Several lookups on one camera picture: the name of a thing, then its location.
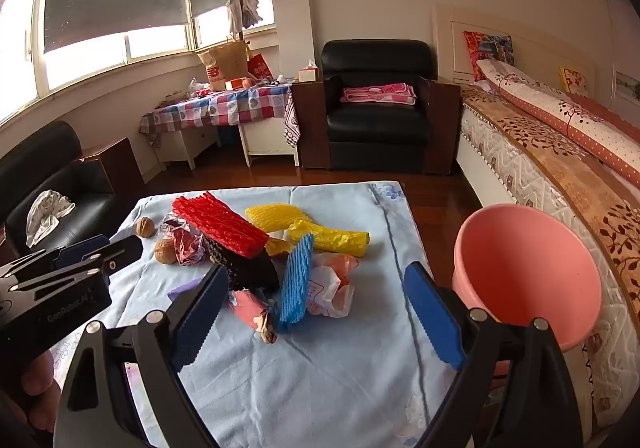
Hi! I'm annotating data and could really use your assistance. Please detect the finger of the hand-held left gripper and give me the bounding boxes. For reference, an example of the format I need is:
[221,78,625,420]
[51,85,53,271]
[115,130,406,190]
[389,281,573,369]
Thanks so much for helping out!
[0,236,112,279]
[15,234,146,293]

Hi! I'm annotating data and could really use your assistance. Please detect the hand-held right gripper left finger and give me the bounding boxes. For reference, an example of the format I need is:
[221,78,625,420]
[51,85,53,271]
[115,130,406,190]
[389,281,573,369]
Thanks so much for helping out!
[52,264,231,448]

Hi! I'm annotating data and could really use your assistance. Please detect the blue foam fruit net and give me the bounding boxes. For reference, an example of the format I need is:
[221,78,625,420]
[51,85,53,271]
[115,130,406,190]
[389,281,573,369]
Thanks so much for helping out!
[272,233,316,333]

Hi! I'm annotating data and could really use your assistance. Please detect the yellow sponge cloth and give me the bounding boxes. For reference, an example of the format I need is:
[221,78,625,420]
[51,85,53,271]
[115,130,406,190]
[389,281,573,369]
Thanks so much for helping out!
[245,204,313,233]

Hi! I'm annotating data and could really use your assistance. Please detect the person's left hand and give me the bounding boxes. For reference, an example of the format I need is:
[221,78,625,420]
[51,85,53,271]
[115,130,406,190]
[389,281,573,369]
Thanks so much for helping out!
[10,350,63,434]

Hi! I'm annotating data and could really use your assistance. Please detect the red foam fruit net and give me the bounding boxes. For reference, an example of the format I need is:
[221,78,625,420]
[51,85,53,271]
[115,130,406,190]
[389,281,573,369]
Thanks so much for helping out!
[172,193,271,259]

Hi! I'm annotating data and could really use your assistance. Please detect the white bed with mattress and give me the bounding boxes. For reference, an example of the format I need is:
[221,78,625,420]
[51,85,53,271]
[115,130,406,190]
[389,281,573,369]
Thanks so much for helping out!
[432,2,640,448]

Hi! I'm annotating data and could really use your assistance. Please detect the light blue floral tablecloth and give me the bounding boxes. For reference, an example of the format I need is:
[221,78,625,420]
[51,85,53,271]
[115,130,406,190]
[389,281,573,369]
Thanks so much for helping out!
[47,180,481,448]

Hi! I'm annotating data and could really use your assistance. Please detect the pink folded blanket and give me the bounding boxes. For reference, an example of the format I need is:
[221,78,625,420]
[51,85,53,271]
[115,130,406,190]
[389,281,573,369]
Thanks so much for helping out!
[340,82,417,104]

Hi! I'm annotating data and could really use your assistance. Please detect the purple wrapper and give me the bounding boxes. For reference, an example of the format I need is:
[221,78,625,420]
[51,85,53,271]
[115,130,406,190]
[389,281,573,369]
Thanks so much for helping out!
[167,278,206,301]

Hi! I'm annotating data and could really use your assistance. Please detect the white printed snack wrapper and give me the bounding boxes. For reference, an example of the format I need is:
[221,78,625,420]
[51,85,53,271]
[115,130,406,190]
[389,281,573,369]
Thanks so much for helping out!
[305,253,361,319]

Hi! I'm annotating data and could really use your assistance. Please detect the black leather sofa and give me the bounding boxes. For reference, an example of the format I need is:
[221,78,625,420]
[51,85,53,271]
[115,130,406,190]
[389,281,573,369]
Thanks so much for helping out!
[0,120,146,253]

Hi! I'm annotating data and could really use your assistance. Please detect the wooden coat rack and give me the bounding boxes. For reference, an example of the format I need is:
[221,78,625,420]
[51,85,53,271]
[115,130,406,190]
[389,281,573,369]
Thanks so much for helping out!
[227,0,251,46]

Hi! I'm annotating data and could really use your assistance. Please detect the white hanging clothes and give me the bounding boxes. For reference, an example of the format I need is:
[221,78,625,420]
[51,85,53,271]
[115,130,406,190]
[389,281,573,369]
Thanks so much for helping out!
[225,0,263,36]

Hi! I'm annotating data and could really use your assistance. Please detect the pink plastic bucket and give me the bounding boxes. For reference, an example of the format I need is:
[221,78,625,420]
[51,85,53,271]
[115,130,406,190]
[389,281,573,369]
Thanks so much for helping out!
[452,203,603,354]

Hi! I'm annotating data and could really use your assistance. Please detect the black leather armchair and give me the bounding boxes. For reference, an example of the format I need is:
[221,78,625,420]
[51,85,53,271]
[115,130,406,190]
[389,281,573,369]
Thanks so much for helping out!
[291,39,462,177]

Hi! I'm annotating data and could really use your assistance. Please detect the white crumpled cloth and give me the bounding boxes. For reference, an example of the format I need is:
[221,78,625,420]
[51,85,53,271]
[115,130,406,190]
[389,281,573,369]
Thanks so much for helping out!
[25,189,76,249]

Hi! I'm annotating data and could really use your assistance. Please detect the brown leaf-pattern bed runner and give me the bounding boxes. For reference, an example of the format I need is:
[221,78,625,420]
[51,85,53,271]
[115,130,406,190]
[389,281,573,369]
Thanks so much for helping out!
[460,82,640,309]

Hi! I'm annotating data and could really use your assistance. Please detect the white wardrobe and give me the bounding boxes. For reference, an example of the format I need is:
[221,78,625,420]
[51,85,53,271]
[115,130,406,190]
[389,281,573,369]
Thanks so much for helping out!
[595,0,640,103]

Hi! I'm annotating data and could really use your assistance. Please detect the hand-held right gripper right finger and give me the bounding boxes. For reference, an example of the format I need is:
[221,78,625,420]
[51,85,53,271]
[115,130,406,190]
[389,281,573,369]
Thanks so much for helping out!
[404,262,586,448]

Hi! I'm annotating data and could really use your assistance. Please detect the red and white wrapper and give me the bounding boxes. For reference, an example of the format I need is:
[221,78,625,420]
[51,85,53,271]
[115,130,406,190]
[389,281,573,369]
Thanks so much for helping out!
[161,214,208,267]

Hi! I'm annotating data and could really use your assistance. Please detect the pink printed snack wrapper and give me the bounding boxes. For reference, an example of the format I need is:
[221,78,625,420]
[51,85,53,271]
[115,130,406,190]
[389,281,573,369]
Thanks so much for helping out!
[227,289,278,345]

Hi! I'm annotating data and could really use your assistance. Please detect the bay window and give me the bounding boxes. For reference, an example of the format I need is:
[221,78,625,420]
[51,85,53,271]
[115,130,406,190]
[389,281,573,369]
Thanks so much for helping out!
[0,0,276,129]

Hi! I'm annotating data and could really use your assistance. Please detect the yellow cushion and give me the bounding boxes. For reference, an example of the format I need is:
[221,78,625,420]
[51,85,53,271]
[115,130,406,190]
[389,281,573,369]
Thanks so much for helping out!
[558,66,590,96]

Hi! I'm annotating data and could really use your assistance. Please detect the colourful printed pillow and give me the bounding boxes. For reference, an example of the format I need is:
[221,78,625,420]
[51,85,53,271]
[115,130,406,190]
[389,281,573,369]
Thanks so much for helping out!
[462,30,516,83]

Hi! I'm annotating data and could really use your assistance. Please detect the white floral quilt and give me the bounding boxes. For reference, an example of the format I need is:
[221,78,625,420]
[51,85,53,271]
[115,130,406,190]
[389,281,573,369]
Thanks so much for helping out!
[475,58,640,189]

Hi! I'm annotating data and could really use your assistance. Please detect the white side cabinet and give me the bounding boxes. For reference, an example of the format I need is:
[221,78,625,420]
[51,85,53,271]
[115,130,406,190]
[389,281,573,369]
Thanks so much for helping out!
[237,117,301,167]

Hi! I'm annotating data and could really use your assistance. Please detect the black foam fruit net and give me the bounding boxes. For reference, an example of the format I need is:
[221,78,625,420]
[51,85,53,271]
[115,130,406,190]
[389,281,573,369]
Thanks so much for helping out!
[205,238,281,293]

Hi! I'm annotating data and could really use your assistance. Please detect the yellow plastic bag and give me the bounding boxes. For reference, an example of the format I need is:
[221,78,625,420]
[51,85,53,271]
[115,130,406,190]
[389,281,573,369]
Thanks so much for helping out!
[287,220,371,259]

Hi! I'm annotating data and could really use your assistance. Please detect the checked tablecloth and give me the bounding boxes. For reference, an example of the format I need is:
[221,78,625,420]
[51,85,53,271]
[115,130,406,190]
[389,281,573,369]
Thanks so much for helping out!
[140,80,303,149]

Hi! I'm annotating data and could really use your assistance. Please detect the red paper bag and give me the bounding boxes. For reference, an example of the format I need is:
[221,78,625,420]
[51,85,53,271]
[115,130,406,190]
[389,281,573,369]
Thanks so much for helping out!
[247,54,275,81]

